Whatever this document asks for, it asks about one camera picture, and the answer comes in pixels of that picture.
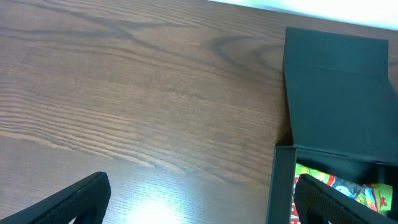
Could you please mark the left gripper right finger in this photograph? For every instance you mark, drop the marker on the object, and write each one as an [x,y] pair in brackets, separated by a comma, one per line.
[316,202]

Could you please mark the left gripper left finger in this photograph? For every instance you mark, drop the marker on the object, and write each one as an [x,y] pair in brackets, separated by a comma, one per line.
[84,202]

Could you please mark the green Haribo gummy bag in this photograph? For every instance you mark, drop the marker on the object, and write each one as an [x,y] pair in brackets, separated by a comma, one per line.
[377,197]

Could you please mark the black gift box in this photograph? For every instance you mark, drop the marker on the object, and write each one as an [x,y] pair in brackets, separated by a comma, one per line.
[342,112]

